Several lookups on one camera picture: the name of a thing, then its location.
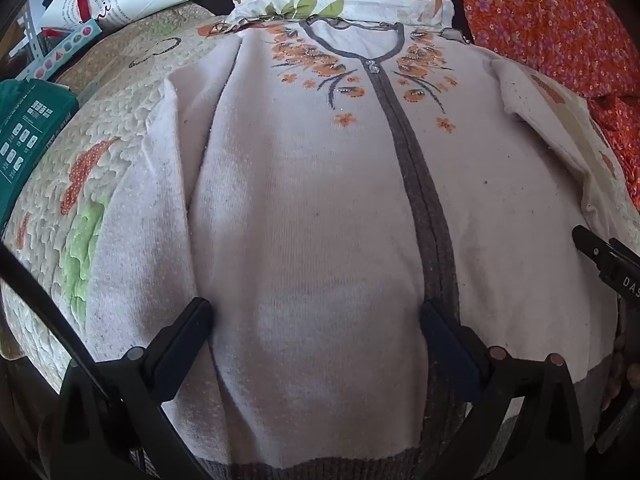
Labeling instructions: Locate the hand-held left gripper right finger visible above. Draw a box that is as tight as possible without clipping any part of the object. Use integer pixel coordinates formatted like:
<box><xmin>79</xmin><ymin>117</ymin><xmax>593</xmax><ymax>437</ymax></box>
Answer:
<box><xmin>419</xmin><ymin>300</ymin><xmax>588</xmax><ymax>480</ymax></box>

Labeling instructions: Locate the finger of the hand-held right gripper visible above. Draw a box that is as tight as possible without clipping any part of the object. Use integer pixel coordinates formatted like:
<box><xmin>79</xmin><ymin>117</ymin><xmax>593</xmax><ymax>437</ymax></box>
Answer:
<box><xmin>572</xmin><ymin>225</ymin><xmax>617</xmax><ymax>281</ymax></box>

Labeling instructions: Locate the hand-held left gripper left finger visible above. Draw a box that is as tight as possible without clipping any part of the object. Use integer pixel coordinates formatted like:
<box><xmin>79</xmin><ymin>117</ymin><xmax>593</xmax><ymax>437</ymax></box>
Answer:
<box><xmin>50</xmin><ymin>297</ymin><xmax>216</xmax><ymax>480</ymax></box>

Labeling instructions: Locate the pale pink knit zip sweater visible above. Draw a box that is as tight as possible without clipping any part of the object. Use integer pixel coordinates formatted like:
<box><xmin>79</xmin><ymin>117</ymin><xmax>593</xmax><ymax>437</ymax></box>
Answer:
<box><xmin>85</xmin><ymin>20</ymin><xmax>626</xmax><ymax>480</ymax></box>

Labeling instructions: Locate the person's right hand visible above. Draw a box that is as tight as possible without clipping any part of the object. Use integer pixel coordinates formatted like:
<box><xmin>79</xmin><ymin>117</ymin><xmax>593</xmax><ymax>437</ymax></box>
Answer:
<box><xmin>600</xmin><ymin>330</ymin><xmax>640</xmax><ymax>411</ymax></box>

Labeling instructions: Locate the quilted heart patchwork blanket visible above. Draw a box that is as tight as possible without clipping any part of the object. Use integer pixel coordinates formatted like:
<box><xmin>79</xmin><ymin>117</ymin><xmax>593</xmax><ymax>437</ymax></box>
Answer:
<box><xmin>0</xmin><ymin>2</ymin><xmax>640</xmax><ymax>401</ymax></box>

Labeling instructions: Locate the red floral cloth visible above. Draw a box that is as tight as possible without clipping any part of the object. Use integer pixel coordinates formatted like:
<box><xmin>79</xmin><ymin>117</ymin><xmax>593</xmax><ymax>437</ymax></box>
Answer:
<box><xmin>442</xmin><ymin>0</ymin><xmax>640</xmax><ymax>191</ymax></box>

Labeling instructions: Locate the teal cardboard box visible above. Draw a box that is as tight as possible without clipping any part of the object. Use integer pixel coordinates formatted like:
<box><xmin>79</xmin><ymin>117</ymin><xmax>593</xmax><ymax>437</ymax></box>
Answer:
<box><xmin>0</xmin><ymin>79</ymin><xmax>81</xmax><ymax>226</ymax></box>

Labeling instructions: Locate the light blue paint box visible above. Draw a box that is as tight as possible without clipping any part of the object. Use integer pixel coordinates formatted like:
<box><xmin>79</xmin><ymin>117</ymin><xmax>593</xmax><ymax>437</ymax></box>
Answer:
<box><xmin>15</xmin><ymin>22</ymin><xmax>103</xmax><ymax>81</ymax></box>

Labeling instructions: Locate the grey perforated metal bar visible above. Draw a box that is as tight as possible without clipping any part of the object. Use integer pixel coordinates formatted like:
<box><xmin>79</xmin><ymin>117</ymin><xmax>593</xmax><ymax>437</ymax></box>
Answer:
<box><xmin>10</xmin><ymin>2</ymin><xmax>47</xmax><ymax>67</ymax></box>

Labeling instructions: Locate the black cable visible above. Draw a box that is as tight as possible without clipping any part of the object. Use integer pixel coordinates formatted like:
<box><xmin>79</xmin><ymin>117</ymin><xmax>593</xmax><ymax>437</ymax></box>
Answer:
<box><xmin>0</xmin><ymin>245</ymin><xmax>131</xmax><ymax>411</ymax></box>

